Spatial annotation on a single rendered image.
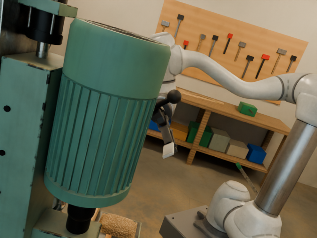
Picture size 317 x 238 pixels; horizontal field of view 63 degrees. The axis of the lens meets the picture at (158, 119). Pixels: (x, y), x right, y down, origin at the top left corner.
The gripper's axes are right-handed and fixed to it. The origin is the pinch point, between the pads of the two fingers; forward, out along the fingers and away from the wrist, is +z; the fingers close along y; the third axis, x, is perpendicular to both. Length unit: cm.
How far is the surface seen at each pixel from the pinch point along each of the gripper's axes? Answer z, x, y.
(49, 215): 12.8, -28.5, -4.3
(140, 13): -321, -16, 68
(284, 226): -177, 38, -209
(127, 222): -9.0, -24.6, -27.2
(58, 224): 14.4, -26.3, -6.3
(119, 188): 19.4, -7.0, -1.5
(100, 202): 21.6, -10.5, -1.6
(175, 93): 1.5, 8.4, 7.0
